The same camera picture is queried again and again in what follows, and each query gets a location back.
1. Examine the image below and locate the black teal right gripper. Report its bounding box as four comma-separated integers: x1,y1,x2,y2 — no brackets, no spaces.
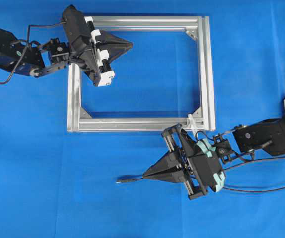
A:
143,124,226,200

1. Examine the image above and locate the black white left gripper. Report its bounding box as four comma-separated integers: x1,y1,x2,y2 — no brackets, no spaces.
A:
62,5,133,87

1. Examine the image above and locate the black wire with plug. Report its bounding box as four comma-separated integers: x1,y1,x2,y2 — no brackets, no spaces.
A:
116,175,148,185

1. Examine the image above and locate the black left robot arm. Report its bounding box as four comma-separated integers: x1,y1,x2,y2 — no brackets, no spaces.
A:
0,5,133,87

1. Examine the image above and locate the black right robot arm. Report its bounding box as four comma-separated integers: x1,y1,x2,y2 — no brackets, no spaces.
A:
142,114,285,200

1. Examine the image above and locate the white zip tie loop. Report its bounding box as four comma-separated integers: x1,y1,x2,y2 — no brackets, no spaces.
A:
188,114,198,138

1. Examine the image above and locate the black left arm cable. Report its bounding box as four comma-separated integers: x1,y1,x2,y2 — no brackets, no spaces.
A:
0,21,66,85

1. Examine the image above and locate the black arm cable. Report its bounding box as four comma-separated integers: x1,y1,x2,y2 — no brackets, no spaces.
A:
0,21,66,85
219,148,285,194

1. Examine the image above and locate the silver aluminium extrusion frame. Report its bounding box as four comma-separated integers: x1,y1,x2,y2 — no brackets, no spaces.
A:
67,15,216,132

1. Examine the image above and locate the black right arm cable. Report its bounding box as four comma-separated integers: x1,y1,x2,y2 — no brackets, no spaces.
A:
219,148,285,194

